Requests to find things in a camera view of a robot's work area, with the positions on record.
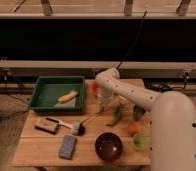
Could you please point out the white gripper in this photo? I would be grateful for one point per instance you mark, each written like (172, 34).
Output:
(104, 101)

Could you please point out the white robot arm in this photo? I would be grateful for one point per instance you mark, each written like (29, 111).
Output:
(173, 121)

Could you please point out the green pepper toy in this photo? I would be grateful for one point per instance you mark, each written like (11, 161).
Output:
(117, 116)

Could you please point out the orange bowl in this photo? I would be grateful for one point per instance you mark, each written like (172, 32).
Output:
(95, 88)

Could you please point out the dark metal cup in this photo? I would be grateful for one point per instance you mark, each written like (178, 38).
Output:
(138, 113)

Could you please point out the wooden folding table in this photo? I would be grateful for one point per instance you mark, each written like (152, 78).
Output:
(40, 149)

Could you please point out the dark maroon bowl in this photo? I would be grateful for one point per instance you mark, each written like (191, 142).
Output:
(108, 147)

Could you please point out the light green cup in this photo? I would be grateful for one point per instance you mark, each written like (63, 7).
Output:
(139, 142)

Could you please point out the blue sponge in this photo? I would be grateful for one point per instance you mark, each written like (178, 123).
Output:
(68, 146)

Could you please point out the green plastic tray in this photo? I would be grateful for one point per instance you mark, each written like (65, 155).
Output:
(49, 89)

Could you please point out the white handled brush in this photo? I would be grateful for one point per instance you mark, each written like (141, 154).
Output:
(76, 128)

